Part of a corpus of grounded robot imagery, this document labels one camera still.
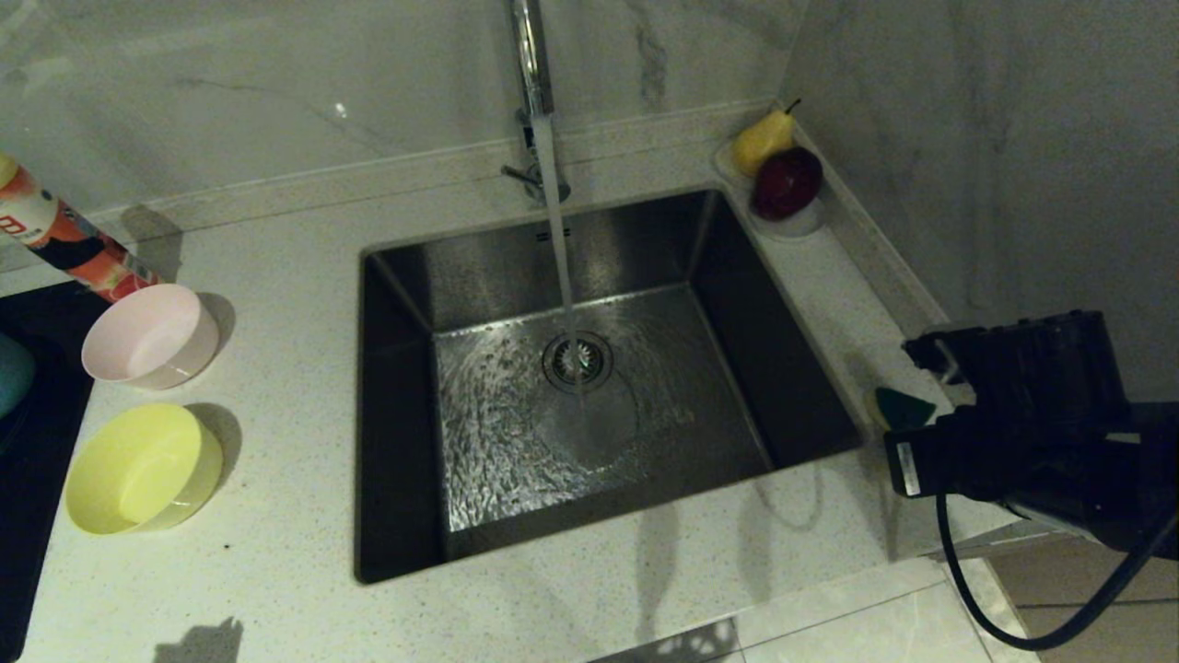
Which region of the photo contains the green and yellow sponge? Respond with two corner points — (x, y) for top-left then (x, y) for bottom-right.
(872, 387), (939, 433)

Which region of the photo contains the pink plastic bowl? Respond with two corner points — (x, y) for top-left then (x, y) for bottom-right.
(81, 284), (221, 391)

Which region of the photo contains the yellow plastic bowl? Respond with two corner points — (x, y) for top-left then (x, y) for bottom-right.
(64, 402), (225, 537)

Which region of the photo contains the orange detergent bottle yellow cap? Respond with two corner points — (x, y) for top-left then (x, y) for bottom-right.
(0, 152), (163, 304)

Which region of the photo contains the blue plastic bowl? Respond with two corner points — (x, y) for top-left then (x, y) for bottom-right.
(0, 333), (37, 421)

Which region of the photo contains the stainless steel sink basin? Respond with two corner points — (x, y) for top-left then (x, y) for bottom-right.
(355, 189), (869, 586)

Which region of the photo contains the chrome sink faucet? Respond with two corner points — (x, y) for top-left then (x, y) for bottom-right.
(500, 0), (572, 205)

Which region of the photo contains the beige wooden cabinet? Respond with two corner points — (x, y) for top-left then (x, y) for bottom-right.
(921, 529), (1179, 663)

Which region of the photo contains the small white dish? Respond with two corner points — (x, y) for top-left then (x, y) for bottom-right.
(712, 140), (827, 241)

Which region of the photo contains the dark red apple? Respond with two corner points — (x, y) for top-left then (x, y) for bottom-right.
(749, 147), (824, 223)

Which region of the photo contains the yellow pear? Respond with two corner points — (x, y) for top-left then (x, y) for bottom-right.
(732, 99), (802, 180)

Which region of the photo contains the round metal drain strainer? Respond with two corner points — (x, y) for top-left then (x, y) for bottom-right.
(542, 331), (615, 395)

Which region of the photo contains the black induction cooktop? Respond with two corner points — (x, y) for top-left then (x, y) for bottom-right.
(0, 281), (113, 663)

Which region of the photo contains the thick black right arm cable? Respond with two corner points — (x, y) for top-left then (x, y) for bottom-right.
(935, 493), (1179, 652)

